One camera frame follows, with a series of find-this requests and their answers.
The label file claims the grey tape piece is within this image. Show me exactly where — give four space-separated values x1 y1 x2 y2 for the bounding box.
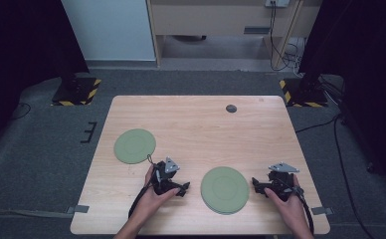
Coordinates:
65 204 91 214
310 206 334 216

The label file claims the black curtain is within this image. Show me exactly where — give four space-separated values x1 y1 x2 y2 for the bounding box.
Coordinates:
298 0 386 198
0 0 91 153

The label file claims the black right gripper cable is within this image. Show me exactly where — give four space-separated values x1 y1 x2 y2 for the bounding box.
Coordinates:
282 180 315 236

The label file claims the thin black floor cable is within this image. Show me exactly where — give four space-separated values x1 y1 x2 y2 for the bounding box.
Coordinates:
11 102 32 121

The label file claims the white partition panel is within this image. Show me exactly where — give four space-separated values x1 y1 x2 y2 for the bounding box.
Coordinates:
61 0 157 62

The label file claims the person's right hand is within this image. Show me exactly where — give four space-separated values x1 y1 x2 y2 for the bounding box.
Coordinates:
264 173 310 231

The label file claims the black stand base hazard tape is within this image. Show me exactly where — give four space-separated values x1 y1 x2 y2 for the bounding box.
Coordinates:
51 77 102 108
279 78 329 109

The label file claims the person's left hand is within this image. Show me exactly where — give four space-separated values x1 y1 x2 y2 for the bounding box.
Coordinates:
134 164 181 223

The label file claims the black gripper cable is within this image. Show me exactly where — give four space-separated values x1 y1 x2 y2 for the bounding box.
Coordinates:
127 153 160 220
282 180 315 236

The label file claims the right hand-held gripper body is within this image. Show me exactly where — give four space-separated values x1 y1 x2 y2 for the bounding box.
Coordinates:
263 161 303 202

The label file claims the green plate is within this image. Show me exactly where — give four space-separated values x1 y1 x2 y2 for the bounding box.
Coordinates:
200 165 251 213
202 195 249 216
113 127 157 165

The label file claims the black hanging cable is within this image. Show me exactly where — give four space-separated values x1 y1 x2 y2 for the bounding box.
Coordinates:
269 2 302 72

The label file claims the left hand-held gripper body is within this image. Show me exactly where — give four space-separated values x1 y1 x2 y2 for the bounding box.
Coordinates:
150 156 182 197

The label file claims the light wooden desk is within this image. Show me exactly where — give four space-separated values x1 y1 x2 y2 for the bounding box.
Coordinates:
146 0 324 70

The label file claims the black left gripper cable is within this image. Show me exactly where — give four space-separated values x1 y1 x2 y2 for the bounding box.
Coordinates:
127 153 160 220

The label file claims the grey power strip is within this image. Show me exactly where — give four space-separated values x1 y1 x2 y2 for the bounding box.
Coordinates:
264 0 290 9

